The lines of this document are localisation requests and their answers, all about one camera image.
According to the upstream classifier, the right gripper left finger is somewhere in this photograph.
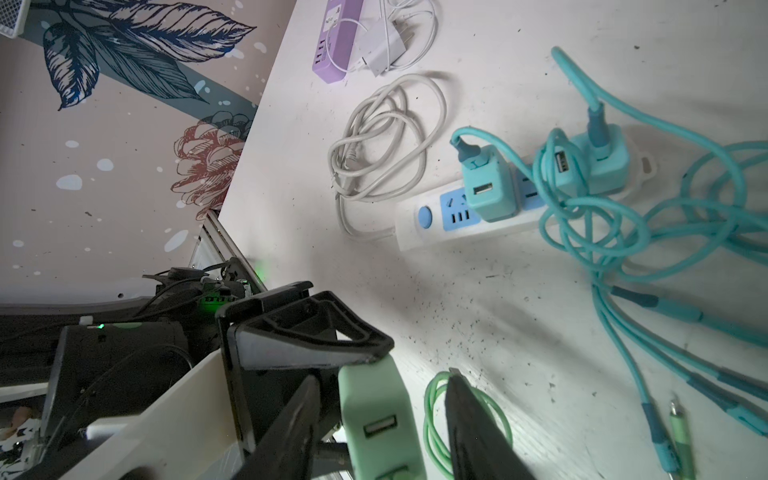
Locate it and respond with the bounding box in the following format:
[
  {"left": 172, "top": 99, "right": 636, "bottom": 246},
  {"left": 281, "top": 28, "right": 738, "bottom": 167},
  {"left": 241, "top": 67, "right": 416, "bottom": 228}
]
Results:
[{"left": 233, "top": 375, "right": 321, "bottom": 480}]

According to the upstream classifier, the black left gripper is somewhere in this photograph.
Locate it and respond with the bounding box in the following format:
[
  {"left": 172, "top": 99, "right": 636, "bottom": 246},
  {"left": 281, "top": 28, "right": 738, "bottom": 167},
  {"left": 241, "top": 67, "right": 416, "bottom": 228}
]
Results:
[{"left": 215, "top": 281, "right": 394, "bottom": 453}]

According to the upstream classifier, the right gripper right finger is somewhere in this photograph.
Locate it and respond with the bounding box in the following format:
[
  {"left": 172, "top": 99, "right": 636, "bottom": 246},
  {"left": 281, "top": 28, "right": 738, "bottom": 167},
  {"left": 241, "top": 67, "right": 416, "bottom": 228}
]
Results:
[{"left": 445, "top": 372, "right": 534, "bottom": 480}]

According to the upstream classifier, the light green charger with cable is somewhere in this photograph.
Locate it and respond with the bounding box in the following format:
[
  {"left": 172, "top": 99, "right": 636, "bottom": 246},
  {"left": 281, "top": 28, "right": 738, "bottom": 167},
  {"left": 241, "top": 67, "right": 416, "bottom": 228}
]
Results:
[{"left": 338, "top": 356, "right": 514, "bottom": 479}]

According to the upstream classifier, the white blue power strip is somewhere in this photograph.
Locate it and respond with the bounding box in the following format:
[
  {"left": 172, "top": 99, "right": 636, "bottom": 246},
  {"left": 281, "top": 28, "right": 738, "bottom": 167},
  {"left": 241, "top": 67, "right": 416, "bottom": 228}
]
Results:
[{"left": 327, "top": 73, "right": 658, "bottom": 253}]

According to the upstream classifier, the teal charger with cable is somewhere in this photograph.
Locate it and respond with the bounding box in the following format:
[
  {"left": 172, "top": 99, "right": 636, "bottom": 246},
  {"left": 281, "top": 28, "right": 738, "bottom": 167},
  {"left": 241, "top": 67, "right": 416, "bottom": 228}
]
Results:
[{"left": 450, "top": 127, "right": 518, "bottom": 223}]

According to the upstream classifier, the purple power strip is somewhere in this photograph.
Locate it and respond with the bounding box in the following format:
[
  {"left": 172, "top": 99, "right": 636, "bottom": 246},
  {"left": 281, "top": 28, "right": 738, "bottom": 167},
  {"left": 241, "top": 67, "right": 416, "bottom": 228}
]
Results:
[{"left": 312, "top": 0, "right": 363, "bottom": 84}]

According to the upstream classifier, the teal multi-head charging cable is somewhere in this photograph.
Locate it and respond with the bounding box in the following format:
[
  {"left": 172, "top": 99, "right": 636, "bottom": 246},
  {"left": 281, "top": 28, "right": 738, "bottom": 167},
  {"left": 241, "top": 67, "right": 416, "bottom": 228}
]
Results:
[{"left": 533, "top": 46, "right": 768, "bottom": 475}]

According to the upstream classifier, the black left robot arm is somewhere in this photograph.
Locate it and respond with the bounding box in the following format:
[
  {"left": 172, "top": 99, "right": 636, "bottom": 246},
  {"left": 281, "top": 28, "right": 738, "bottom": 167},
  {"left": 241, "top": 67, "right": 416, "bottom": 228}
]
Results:
[{"left": 1, "top": 259, "right": 394, "bottom": 463}]

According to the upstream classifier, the white charger adapter with cable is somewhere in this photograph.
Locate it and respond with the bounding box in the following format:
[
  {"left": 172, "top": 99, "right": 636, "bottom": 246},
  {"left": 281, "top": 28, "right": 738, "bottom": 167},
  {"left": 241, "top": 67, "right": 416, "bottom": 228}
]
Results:
[{"left": 347, "top": 1, "right": 439, "bottom": 77}]

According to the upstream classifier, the white mesh wall shelf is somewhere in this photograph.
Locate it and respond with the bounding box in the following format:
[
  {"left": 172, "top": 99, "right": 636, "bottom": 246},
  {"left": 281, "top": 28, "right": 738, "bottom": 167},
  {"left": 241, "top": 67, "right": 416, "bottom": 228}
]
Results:
[{"left": 0, "top": 0, "right": 31, "bottom": 39}]

